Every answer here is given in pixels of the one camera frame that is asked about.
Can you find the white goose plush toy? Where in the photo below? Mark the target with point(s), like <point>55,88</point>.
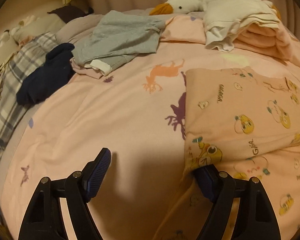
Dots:
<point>187,6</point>

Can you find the dark navy garment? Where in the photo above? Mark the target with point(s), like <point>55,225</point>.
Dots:
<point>48,78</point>

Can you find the grey garment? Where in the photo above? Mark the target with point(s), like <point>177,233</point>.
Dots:
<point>116,40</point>

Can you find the beige pillow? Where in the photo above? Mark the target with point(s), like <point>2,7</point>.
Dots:
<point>49,23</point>

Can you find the white folded garment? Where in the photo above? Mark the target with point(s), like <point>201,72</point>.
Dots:
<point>224,20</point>

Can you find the peach cartoon print shirt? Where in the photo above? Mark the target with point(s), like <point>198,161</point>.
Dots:
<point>247,125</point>

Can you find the small plush toys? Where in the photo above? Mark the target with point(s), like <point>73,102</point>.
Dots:
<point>8,33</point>

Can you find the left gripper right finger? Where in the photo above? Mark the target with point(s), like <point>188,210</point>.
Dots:
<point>255,219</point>

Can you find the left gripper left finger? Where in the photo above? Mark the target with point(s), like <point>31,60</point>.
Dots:
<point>43,218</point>

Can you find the pink printed duvet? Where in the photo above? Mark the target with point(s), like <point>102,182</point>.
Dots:
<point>139,114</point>

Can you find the dark brown cloth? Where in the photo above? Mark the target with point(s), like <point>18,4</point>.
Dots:
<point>70,12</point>

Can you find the pink folded clothes stack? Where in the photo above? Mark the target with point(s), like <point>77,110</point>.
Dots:
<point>274,42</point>

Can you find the grey plaid blanket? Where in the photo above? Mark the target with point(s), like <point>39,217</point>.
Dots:
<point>26,61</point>

